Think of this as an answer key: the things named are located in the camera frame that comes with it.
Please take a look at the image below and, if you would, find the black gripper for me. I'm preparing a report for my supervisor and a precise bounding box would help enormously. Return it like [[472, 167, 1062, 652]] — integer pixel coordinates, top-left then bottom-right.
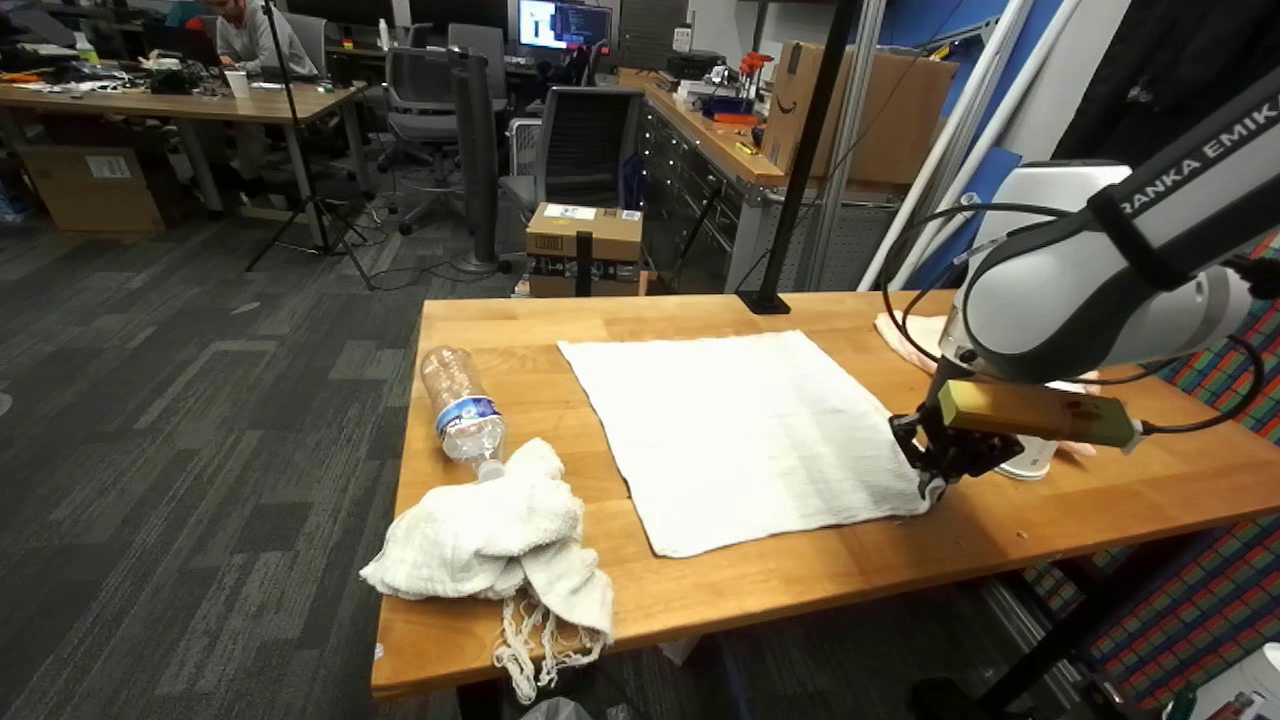
[[889, 408, 1031, 510]]

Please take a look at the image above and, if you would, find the white towel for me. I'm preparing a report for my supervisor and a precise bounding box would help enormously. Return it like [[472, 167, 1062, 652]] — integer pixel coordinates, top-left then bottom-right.
[[554, 329, 937, 566]]

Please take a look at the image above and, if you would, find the white paper cup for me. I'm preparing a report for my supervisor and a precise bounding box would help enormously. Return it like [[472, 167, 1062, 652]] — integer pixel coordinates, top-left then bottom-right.
[[995, 435, 1062, 485]]

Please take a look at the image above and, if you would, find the black table leg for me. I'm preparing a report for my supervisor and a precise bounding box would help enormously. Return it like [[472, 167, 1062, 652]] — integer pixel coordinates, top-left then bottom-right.
[[913, 536, 1174, 720]]

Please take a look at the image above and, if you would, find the plaid striped fabric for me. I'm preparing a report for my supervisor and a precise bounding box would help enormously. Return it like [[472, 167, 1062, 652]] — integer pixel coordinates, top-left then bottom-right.
[[1016, 234, 1280, 716]]

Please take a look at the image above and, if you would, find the white metal beam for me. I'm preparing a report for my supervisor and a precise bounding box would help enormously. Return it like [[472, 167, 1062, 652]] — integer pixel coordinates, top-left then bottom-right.
[[852, 0, 1044, 296]]

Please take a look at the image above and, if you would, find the large cardboard box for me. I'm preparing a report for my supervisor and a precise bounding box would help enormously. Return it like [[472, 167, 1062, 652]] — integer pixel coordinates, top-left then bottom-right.
[[759, 39, 958, 192]]

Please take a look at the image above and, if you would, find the blue panel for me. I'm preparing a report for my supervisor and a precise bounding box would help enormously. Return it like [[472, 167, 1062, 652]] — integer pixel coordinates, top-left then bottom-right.
[[874, 0, 1031, 291]]

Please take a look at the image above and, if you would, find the crumpled white rag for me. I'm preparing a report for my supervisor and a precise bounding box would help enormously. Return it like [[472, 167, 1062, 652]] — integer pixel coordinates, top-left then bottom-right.
[[354, 435, 619, 639]]

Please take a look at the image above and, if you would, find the clear plastic water bottle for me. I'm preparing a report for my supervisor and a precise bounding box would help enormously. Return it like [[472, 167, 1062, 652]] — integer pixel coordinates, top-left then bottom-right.
[[414, 345, 510, 471]]

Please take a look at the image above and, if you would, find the lit computer monitor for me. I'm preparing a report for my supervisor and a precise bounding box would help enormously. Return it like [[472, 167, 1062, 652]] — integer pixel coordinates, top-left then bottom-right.
[[514, 0, 617, 57]]

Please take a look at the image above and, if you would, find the grey office chair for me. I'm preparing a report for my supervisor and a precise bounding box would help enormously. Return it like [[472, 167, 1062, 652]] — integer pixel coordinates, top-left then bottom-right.
[[376, 43, 472, 234]]

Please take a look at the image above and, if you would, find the black tripod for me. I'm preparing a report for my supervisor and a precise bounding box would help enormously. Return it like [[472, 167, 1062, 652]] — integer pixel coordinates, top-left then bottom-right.
[[238, 0, 380, 291]]

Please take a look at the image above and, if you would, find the seated person grey shirt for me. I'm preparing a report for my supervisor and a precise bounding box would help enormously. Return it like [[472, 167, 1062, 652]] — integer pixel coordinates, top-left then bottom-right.
[[212, 0, 323, 81]]

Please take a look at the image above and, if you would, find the long wooden office desk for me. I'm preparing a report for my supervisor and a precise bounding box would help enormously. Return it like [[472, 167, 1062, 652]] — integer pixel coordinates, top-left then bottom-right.
[[0, 78, 373, 254]]

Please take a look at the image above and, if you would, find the cardboard box with label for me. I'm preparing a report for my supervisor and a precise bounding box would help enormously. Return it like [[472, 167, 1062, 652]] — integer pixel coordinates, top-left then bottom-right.
[[11, 135, 170, 245]]

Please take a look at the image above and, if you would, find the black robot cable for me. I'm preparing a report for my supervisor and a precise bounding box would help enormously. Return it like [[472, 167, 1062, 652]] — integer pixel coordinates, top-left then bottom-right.
[[1140, 333, 1268, 442], [881, 198, 1086, 384]]

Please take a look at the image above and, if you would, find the grey metal post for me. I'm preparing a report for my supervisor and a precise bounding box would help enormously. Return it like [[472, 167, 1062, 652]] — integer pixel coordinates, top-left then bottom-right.
[[812, 0, 890, 262]]

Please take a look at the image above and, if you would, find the black camera stand pole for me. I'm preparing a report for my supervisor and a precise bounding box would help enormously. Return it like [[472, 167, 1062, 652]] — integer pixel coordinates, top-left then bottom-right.
[[735, 0, 866, 321]]

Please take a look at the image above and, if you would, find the white string mesh bag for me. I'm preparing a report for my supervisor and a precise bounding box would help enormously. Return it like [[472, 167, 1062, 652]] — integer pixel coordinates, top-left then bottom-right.
[[492, 594, 611, 709]]

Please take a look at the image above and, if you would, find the dark vertical post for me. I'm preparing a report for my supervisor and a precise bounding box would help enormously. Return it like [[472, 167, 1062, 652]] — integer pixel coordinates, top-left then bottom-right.
[[453, 43, 499, 271]]

